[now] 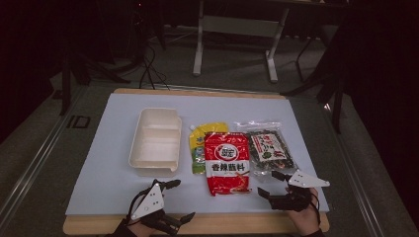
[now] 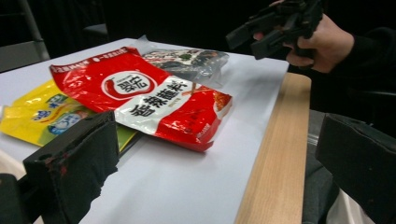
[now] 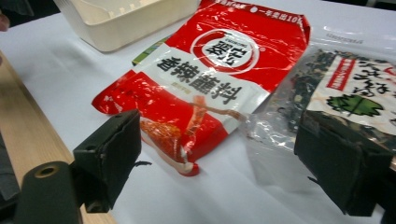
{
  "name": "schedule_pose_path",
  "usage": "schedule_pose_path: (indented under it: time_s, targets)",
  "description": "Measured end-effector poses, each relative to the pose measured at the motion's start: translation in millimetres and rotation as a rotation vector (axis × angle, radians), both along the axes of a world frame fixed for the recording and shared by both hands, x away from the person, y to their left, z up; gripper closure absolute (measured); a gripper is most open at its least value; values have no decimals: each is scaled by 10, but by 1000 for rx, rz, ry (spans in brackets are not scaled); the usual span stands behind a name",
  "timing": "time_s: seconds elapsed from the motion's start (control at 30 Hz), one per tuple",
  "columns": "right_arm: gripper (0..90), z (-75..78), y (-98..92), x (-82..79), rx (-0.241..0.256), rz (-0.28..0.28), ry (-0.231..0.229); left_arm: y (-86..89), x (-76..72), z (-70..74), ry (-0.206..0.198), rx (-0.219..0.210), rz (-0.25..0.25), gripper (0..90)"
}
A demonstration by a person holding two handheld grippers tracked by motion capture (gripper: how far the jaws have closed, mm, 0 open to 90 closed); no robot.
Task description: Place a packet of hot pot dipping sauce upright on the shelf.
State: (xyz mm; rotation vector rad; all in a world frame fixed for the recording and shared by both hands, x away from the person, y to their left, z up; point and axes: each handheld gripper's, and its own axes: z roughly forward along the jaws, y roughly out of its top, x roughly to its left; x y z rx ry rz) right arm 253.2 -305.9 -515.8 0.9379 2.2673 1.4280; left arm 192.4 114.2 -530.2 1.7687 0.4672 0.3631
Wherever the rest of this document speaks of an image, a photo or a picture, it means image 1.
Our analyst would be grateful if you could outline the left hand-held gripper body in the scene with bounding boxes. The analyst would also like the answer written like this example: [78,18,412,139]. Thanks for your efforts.
[129,179,182,236]

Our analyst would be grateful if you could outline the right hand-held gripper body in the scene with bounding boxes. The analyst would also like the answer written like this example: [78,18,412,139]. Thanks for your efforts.
[270,169,331,212]

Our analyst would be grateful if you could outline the clear dried seaweed packet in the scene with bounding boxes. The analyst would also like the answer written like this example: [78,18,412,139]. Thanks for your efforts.
[233,120,299,183]

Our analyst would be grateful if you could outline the white two-compartment container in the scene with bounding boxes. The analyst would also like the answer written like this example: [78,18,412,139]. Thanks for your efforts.
[127,107,183,178]

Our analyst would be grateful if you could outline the yellow-green spout pouch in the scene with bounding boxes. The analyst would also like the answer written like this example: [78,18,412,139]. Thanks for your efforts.
[188,121,229,176]

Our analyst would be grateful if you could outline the red seasoning packet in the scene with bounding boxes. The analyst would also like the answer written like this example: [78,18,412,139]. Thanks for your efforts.
[204,131,253,198]

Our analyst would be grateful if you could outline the person's left hand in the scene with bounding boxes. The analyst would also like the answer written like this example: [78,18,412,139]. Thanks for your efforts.
[125,220,156,237]

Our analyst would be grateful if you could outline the person's right hand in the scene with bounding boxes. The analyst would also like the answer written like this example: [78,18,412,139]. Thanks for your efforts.
[288,199,321,236]

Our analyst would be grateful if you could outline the dark metal stand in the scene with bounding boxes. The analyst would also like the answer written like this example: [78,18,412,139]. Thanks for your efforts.
[58,48,131,117]

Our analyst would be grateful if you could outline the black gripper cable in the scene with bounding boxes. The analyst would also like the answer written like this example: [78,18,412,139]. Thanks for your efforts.
[308,192,323,226]

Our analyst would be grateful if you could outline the metal floor rail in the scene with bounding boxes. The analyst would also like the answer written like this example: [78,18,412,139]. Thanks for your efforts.
[0,86,89,228]
[323,103,384,237]

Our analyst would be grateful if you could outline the dark chair frame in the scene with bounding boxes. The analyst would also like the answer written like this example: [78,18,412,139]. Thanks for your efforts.
[281,29,349,134]

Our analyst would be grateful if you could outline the black floor cables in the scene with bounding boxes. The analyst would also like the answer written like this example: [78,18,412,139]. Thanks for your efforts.
[137,39,172,91]

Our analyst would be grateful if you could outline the white metal table frame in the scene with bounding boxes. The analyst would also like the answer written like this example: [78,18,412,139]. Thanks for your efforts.
[192,0,292,84]

